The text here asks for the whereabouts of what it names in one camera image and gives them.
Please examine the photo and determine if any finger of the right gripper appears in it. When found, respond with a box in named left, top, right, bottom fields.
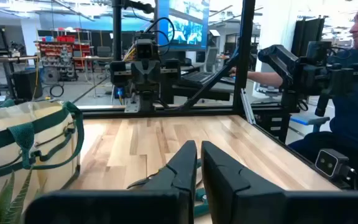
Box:
left=134, top=63, right=148, bottom=94
left=147, top=63, right=160, bottom=94

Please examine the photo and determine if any black box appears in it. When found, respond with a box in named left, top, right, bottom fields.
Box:
left=12, top=68, right=43, bottom=101

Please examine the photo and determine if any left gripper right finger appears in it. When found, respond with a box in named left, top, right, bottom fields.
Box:
left=200, top=140, right=287, bottom=224

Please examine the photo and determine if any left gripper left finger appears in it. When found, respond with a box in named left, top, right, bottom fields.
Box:
left=141, top=139, right=198, bottom=224

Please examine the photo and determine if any black aluminium table frame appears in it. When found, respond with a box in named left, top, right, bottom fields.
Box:
left=73, top=0, right=357, bottom=190

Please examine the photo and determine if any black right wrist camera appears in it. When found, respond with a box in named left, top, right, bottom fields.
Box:
left=134, top=39, right=158, bottom=60

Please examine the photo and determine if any beige green gardening bag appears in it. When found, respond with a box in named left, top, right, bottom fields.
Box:
left=0, top=100, right=85, bottom=212

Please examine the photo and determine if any shelf with red bins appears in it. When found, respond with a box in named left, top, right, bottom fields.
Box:
left=35, top=29, right=93, bottom=71

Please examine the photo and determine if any grey table-level camera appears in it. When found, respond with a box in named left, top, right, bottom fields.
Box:
left=314, top=148, right=357, bottom=184

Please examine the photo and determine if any person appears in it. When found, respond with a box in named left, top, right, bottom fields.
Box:
left=228, top=0, right=358, bottom=191

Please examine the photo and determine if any black keyboard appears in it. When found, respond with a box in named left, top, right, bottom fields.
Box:
left=181, top=70, right=216, bottom=86

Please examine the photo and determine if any blue padded armrest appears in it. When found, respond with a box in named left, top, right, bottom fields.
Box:
left=290, top=115, right=331, bottom=133

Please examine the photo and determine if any black upright panel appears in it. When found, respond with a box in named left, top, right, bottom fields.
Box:
left=290, top=17, right=326, bottom=58

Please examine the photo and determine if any large blue display screen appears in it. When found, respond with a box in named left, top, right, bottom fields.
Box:
left=155, top=0, right=211, bottom=52

